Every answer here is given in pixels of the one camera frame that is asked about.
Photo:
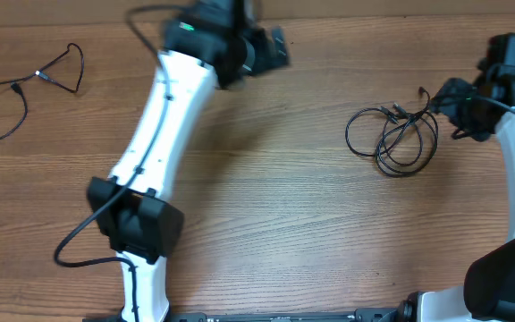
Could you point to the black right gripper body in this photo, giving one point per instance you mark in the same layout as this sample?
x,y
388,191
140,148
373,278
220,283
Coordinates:
x,y
455,102

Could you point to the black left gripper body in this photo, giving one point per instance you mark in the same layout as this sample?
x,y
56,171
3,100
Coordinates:
x,y
258,55

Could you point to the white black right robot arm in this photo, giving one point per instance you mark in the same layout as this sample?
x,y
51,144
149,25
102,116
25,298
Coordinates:
x,y
488,291

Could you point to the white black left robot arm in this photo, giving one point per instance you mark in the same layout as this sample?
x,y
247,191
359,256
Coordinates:
x,y
207,46

